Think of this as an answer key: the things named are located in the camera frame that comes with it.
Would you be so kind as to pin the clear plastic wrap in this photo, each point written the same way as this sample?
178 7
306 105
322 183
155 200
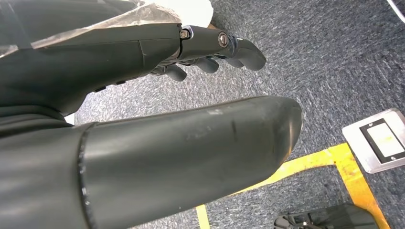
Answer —
126 19

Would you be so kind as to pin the black robot foot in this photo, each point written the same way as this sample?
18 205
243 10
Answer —
332 218

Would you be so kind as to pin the white desk side panel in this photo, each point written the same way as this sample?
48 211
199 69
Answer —
189 11

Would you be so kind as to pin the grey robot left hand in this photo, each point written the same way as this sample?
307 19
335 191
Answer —
189 151

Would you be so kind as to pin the yellow floor tape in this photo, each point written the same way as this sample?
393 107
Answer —
348 164

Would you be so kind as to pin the steel floor socket plate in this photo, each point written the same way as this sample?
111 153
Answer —
379 139

